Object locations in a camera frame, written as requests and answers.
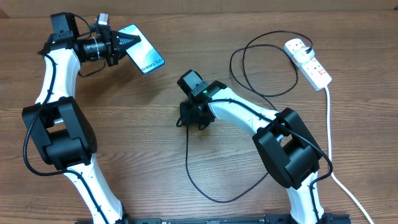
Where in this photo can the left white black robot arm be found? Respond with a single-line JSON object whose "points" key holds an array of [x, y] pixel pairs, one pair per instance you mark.
{"points": [[59, 138]]}

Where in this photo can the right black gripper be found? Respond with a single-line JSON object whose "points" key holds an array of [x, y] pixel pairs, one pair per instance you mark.
{"points": [[189, 121]]}

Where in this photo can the white power strip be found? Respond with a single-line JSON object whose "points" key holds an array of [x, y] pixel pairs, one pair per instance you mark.
{"points": [[312, 70]]}

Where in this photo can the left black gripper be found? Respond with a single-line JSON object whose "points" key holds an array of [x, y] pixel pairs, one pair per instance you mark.
{"points": [[112, 39]]}

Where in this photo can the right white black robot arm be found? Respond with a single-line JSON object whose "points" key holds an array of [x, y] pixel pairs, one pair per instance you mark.
{"points": [[287, 149]]}

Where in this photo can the white charger plug adapter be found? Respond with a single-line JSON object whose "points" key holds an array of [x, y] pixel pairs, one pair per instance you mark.
{"points": [[304, 55]]}

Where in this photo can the blue Samsung Galaxy smartphone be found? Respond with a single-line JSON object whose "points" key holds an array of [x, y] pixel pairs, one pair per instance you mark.
{"points": [[143, 54]]}

